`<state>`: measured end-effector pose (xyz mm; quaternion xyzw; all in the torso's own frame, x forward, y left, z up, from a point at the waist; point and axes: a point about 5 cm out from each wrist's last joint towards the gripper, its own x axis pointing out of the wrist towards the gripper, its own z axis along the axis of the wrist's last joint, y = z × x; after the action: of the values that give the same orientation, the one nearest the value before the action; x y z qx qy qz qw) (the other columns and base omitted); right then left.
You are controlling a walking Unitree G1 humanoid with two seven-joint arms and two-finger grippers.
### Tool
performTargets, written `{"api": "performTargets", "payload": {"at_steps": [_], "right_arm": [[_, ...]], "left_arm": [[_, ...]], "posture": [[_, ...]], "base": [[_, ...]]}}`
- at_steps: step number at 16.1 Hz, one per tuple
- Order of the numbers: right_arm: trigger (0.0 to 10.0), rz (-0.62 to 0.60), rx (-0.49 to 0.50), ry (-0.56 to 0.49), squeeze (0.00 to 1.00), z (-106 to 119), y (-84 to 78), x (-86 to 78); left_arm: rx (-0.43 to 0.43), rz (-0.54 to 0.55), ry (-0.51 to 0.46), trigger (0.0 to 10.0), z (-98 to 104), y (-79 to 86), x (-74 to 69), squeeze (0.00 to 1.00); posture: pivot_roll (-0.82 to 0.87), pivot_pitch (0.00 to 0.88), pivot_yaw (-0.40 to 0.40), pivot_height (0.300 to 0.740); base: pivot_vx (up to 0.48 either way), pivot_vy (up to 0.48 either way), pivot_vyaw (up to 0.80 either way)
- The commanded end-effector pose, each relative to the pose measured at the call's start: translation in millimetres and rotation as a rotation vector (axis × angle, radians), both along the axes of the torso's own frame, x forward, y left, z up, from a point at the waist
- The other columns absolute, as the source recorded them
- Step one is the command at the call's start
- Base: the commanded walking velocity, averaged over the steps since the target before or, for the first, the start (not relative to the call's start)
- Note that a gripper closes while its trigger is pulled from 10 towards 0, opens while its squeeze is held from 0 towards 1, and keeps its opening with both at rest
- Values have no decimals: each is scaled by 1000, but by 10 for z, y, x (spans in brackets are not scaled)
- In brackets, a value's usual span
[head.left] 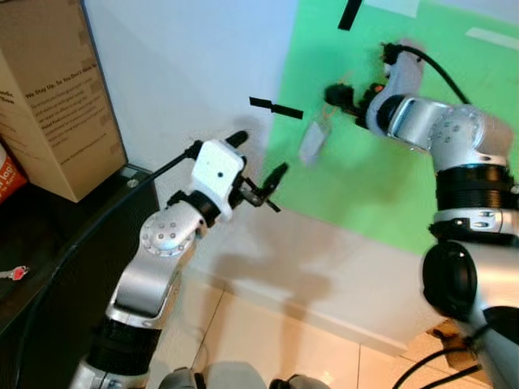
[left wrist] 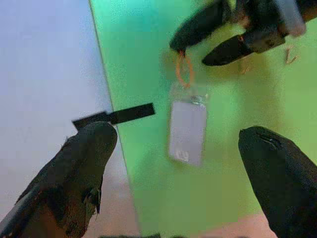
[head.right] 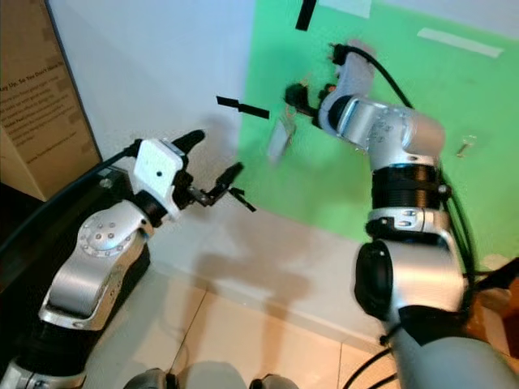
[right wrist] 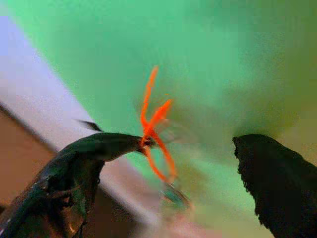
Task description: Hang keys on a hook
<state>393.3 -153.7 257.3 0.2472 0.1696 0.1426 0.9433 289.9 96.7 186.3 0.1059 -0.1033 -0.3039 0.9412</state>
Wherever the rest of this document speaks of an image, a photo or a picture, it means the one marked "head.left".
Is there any key card with orange loop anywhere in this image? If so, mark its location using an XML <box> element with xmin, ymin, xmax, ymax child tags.
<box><xmin>298</xmin><ymin>77</ymin><xmax>350</xmax><ymax>165</ymax></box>

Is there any long black tape strip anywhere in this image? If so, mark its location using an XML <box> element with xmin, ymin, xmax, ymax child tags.
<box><xmin>249</xmin><ymin>96</ymin><xmax>305</xmax><ymax>120</ymax></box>

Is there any wide black tape strip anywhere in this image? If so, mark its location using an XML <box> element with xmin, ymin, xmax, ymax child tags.
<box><xmin>338</xmin><ymin>0</ymin><xmax>365</xmax><ymax>32</ymax></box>

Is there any wide white tape piece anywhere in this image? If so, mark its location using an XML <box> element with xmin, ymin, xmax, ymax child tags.
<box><xmin>365</xmin><ymin>0</ymin><xmax>422</xmax><ymax>19</ymax></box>

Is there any narrow white tape strip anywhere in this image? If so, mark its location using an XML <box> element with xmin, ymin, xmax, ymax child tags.
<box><xmin>466</xmin><ymin>28</ymin><xmax>519</xmax><ymax>51</ymax></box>

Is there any brown printed cardboard box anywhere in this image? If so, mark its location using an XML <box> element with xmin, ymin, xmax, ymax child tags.
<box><xmin>0</xmin><ymin>0</ymin><xmax>128</xmax><ymax>203</ymax></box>

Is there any grey robot left foot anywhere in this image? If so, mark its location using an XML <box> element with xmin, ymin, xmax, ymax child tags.
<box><xmin>158</xmin><ymin>367</ymin><xmax>208</xmax><ymax>389</ymax></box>

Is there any black cabinet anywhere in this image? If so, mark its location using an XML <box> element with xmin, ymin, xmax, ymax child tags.
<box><xmin>0</xmin><ymin>162</ymin><xmax>161</xmax><ymax>389</ymax></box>

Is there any brown cardboard piece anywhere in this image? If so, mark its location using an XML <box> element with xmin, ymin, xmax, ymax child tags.
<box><xmin>427</xmin><ymin>318</ymin><xmax>469</xmax><ymax>343</ymax></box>

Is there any orange and white bag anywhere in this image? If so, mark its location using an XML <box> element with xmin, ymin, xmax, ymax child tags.
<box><xmin>0</xmin><ymin>142</ymin><xmax>28</xmax><ymax>205</ymax></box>

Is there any red-headed key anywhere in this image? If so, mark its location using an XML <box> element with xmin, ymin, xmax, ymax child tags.
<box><xmin>0</xmin><ymin>266</ymin><xmax>30</xmax><ymax>281</ymax></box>

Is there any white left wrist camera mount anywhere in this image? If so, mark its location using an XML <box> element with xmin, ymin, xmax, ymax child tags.
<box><xmin>188</xmin><ymin>139</ymin><xmax>247</xmax><ymax>221</ymax></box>

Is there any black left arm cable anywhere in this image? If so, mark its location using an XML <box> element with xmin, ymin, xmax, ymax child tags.
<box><xmin>12</xmin><ymin>139</ymin><xmax>204</xmax><ymax>389</ymax></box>

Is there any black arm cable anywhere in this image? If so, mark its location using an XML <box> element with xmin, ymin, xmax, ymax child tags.
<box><xmin>12</xmin><ymin>139</ymin><xmax>204</xmax><ymax>389</ymax></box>
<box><xmin>381</xmin><ymin>42</ymin><xmax>473</xmax><ymax>106</ymax></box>

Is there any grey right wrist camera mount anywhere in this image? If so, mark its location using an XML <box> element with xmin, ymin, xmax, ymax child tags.
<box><xmin>377</xmin><ymin>39</ymin><xmax>428</xmax><ymax>102</ymax></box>

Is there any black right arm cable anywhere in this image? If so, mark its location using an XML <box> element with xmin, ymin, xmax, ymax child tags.
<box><xmin>381</xmin><ymin>42</ymin><xmax>473</xmax><ymax>106</ymax></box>

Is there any green wall sheet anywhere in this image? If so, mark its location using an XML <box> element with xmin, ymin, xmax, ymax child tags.
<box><xmin>261</xmin><ymin>0</ymin><xmax>519</xmax><ymax>256</ymax></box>

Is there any black floor cable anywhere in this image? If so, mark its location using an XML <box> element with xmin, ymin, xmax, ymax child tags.
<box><xmin>418</xmin><ymin>363</ymin><xmax>481</xmax><ymax>389</ymax></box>
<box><xmin>392</xmin><ymin>347</ymin><xmax>457</xmax><ymax>389</ymax></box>

